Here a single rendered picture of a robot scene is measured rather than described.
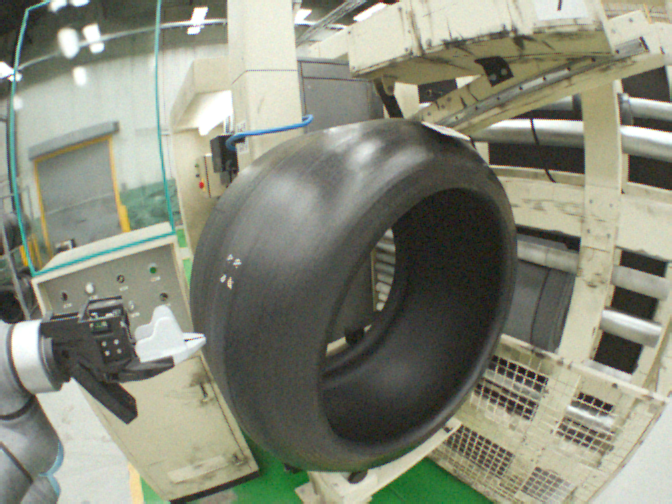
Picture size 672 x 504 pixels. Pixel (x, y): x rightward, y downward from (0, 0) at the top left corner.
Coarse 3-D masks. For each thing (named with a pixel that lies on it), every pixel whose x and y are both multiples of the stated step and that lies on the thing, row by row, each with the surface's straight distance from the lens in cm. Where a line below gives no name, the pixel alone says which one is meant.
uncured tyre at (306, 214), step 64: (384, 128) 38; (256, 192) 36; (320, 192) 30; (384, 192) 32; (448, 192) 68; (256, 256) 30; (320, 256) 29; (448, 256) 78; (512, 256) 61; (192, 320) 51; (256, 320) 30; (320, 320) 30; (384, 320) 81; (448, 320) 79; (256, 384) 33; (320, 384) 34; (384, 384) 79; (448, 384) 75; (320, 448) 42; (384, 448) 53
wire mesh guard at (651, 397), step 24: (504, 336) 83; (552, 360) 80; (624, 384) 79; (504, 408) 96; (552, 408) 89; (600, 408) 84; (624, 408) 83; (456, 432) 117; (576, 432) 91; (648, 432) 87; (432, 456) 137; (528, 480) 114; (552, 480) 109
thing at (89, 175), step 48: (48, 0) 133; (96, 0) 126; (144, 0) 122; (48, 48) 121; (96, 48) 115; (144, 48) 112; (48, 96) 114; (96, 96) 108; (144, 96) 106; (48, 144) 110; (96, 144) 105; (144, 144) 103; (48, 192) 109; (96, 192) 104; (144, 192) 103; (48, 240) 110; (96, 240) 106; (144, 240) 104
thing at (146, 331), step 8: (160, 312) 41; (168, 312) 41; (152, 320) 41; (144, 328) 42; (152, 328) 42; (136, 336) 42; (144, 336) 42; (184, 336) 42; (192, 336) 42; (200, 336) 41
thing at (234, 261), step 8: (232, 256) 32; (240, 256) 31; (232, 264) 32; (240, 264) 31; (224, 272) 33; (232, 272) 32; (224, 280) 33; (232, 280) 32; (224, 288) 33; (232, 288) 31
